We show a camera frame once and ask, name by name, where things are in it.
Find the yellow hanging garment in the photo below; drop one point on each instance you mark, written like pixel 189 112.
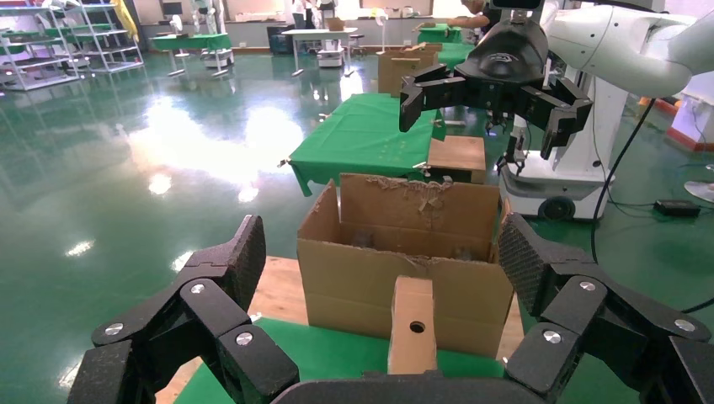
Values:
pixel 128 22

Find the white round fan base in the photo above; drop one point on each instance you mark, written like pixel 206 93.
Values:
pixel 704 190

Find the white cabinet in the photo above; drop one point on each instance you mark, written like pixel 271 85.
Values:
pixel 697 114

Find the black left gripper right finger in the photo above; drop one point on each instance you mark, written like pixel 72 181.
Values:
pixel 580 312

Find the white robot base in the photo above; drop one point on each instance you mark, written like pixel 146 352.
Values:
pixel 218 58
pixel 331 58

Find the large open cardboard carton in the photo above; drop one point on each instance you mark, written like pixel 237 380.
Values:
pixel 357 290

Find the green neighbour tablecloth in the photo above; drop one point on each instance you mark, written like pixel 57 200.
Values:
pixel 362 134

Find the white table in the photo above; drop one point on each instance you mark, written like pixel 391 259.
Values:
pixel 318 32

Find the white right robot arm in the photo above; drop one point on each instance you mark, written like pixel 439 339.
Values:
pixel 613 44

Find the green covered background table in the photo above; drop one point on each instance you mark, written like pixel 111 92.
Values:
pixel 192 42

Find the white metal shelving rack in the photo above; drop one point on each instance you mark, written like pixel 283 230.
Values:
pixel 120 67
pixel 39 82

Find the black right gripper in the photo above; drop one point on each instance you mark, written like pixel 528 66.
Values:
pixel 502 61

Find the black bin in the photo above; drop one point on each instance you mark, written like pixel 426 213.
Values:
pixel 279 40

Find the black power adapter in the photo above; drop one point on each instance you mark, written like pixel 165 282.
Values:
pixel 676 208

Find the white wheeled neighbour robot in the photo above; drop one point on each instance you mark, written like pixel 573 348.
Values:
pixel 580 162

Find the person in dark shirt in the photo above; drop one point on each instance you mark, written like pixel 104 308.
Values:
pixel 471 21

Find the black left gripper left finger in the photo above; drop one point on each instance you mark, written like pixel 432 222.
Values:
pixel 223 312

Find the small background cardboard box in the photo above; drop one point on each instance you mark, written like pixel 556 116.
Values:
pixel 334 24

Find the background cardboard carton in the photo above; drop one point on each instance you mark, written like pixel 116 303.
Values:
pixel 401 72

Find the green background tablecloth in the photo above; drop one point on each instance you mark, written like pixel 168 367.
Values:
pixel 454 54

